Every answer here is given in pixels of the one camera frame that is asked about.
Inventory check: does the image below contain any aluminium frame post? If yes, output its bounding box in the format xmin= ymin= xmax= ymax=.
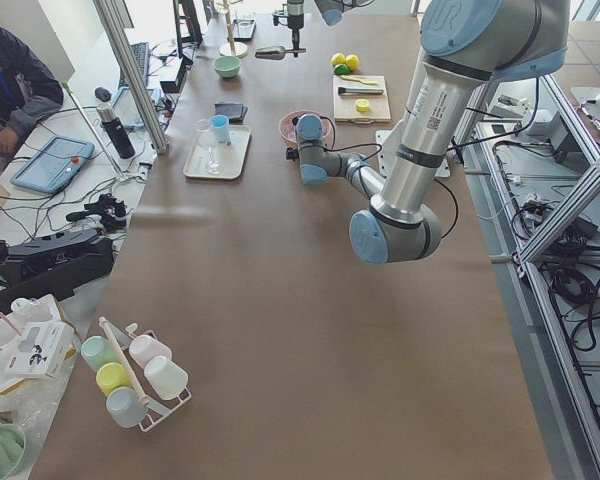
xmin=93 ymin=0 xmax=168 ymax=155

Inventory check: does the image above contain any pink cup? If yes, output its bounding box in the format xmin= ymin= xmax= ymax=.
xmin=128 ymin=334 xmax=172 ymax=369

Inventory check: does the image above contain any half lemon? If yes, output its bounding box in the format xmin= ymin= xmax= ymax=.
xmin=355 ymin=99 xmax=370 ymax=112

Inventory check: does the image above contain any white cardboard box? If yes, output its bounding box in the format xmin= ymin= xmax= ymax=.
xmin=0 ymin=294 xmax=79 ymax=396

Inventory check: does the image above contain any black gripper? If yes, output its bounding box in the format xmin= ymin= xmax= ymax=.
xmin=285 ymin=147 xmax=298 ymax=162
xmin=272 ymin=0 xmax=306 ymax=58

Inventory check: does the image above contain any pink bowl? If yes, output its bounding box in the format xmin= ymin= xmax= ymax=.
xmin=278 ymin=110 xmax=332 ymax=148

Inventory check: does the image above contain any grey folded cloth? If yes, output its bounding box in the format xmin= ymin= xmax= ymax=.
xmin=214 ymin=102 xmax=248 ymax=124

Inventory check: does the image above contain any black tray with glasses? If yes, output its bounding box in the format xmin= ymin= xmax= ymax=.
xmin=232 ymin=18 xmax=256 ymax=42

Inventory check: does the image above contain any silver metal ice scoop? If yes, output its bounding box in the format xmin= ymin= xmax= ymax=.
xmin=255 ymin=45 xmax=292 ymax=61

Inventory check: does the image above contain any clear wine glass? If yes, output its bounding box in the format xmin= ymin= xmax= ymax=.
xmin=196 ymin=119 xmax=221 ymax=175

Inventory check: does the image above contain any white wire cup rack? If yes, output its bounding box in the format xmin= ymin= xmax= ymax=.
xmin=98 ymin=316 xmax=193 ymax=433

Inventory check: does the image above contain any wooden cup tree stand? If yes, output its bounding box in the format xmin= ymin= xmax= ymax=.
xmin=214 ymin=0 xmax=247 ymax=58

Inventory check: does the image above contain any grey blue cup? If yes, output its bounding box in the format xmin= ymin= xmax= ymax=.
xmin=106 ymin=387 xmax=148 ymax=428

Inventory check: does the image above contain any blue teach pendant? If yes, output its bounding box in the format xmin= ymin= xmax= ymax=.
xmin=10 ymin=136 xmax=95 ymax=194
xmin=111 ymin=86 xmax=144 ymax=130

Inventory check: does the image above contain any white cup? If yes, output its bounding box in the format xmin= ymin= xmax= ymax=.
xmin=144 ymin=355 xmax=189 ymax=400

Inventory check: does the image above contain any yellow lemon upper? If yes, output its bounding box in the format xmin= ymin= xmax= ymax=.
xmin=331 ymin=52 xmax=346 ymax=67

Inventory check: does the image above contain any light blue cup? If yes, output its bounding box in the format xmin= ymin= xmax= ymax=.
xmin=211 ymin=114 xmax=231 ymax=144

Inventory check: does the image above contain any mint green cup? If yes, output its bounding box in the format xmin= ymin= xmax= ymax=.
xmin=80 ymin=335 xmax=118 ymax=373

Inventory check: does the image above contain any light green bowl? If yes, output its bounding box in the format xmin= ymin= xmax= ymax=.
xmin=213 ymin=55 xmax=241 ymax=79

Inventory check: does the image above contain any cream rabbit serving tray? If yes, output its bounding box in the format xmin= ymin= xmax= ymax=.
xmin=183 ymin=125 xmax=251 ymax=180

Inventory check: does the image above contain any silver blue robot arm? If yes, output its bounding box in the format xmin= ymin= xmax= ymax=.
xmin=295 ymin=1 xmax=570 ymax=264
xmin=256 ymin=0 xmax=372 ymax=60

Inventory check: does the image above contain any black thermos bottle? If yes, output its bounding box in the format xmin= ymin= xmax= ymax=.
xmin=96 ymin=102 xmax=135 ymax=159

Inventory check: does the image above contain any steel muddler black tip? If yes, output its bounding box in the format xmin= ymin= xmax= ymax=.
xmin=337 ymin=86 xmax=384 ymax=96

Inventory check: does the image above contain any bamboo cutting board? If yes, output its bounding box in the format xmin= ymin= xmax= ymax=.
xmin=333 ymin=75 xmax=391 ymax=123

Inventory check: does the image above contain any yellow plastic knife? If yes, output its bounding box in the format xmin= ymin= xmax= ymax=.
xmin=339 ymin=75 xmax=379 ymax=85

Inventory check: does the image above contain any yellow cup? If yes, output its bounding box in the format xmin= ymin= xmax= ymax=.
xmin=96 ymin=362 xmax=132 ymax=396

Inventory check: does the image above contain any person in dark jacket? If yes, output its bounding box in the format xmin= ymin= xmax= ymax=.
xmin=0 ymin=26 xmax=64 ymax=158

